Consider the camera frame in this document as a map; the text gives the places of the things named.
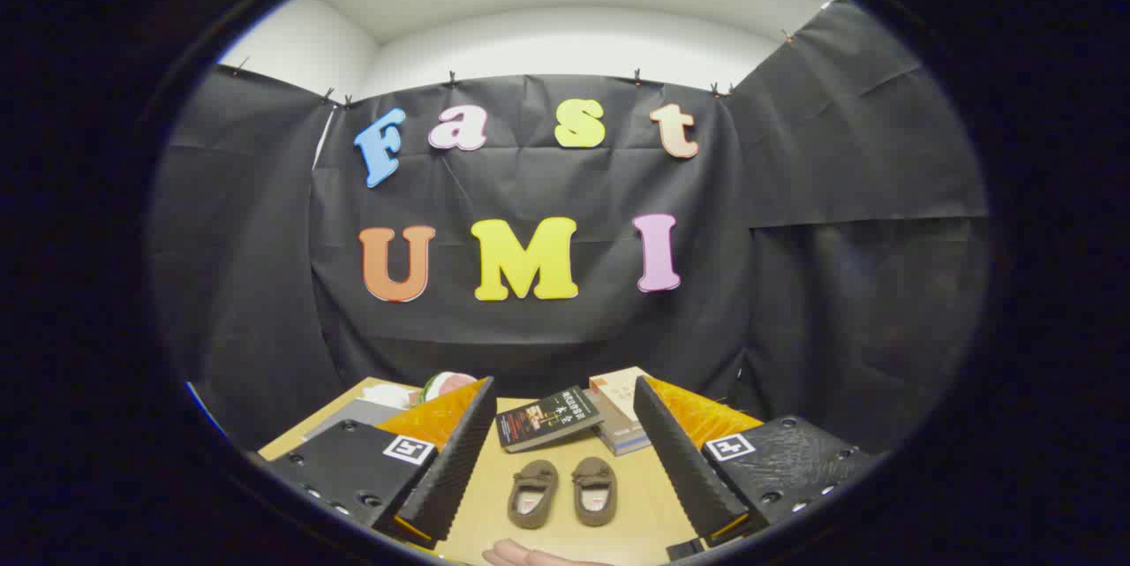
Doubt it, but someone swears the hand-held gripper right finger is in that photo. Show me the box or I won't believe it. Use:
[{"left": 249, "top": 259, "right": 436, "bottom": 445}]
[{"left": 633, "top": 375, "right": 884, "bottom": 549}]

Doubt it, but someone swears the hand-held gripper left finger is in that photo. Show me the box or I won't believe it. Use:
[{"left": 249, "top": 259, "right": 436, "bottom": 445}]
[{"left": 261, "top": 376, "right": 498, "bottom": 549}]

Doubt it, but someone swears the brown fuzzy shoe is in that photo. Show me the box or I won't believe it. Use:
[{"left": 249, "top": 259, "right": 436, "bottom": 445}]
[
  {"left": 572, "top": 457, "right": 618, "bottom": 527},
  {"left": 507, "top": 459, "right": 560, "bottom": 530}
]

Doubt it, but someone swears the grey fabric storage box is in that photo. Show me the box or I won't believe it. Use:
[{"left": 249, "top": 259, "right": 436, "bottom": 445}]
[{"left": 302, "top": 398, "right": 411, "bottom": 441}]

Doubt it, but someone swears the watermelon slice plush toy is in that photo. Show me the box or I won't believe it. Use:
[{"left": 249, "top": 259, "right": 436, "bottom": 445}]
[{"left": 419, "top": 371, "right": 478, "bottom": 408}]

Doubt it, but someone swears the beige cover book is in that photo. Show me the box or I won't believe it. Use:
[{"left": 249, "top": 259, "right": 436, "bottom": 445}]
[{"left": 589, "top": 366, "right": 654, "bottom": 426}]

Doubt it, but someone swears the white plush toy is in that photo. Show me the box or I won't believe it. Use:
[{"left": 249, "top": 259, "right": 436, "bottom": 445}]
[{"left": 360, "top": 382, "right": 423, "bottom": 410}]

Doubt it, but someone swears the black cover book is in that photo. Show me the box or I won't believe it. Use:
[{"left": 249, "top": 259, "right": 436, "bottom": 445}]
[{"left": 496, "top": 386, "right": 605, "bottom": 454}]

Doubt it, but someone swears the black backdrop cloth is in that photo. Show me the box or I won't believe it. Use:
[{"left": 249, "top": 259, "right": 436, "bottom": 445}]
[{"left": 146, "top": 0, "right": 994, "bottom": 457}]

